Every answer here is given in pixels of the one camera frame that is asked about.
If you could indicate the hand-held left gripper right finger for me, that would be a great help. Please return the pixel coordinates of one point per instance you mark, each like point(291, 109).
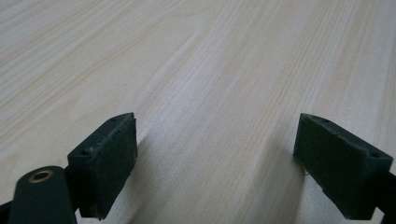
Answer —
point(339, 168)

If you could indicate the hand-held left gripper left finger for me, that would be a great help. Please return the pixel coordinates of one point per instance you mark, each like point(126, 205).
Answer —
point(106, 161)

